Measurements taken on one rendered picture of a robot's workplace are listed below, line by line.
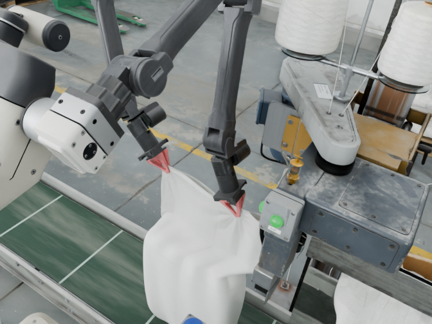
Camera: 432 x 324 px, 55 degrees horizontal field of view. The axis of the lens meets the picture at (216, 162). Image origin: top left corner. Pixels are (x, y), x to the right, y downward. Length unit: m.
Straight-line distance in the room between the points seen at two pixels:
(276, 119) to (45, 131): 0.75
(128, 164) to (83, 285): 1.41
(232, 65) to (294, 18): 0.19
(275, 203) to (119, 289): 1.14
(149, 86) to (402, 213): 0.59
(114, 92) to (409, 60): 0.63
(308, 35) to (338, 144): 0.28
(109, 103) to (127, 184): 2.18
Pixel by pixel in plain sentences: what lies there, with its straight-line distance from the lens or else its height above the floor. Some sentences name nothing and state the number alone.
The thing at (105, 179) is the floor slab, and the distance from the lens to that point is 3.02.
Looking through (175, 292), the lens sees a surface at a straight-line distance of 1.56.
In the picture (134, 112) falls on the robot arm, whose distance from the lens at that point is 1.32.
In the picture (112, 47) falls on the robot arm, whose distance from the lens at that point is 1.35.
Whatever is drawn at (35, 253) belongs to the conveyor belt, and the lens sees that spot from 2.08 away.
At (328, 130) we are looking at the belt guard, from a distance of 0.99.
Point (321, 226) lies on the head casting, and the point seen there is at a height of 1.28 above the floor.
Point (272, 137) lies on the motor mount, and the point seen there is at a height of 1.19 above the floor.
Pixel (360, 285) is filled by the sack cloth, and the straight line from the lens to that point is 1.24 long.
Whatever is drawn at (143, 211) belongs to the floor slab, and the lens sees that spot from 2.75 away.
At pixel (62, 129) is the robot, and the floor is 1.49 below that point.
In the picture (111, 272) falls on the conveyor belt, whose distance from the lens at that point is 1.95.
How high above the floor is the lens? 1.90
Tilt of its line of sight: 36 degrees down
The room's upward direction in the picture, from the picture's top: 7 degrees clockwise
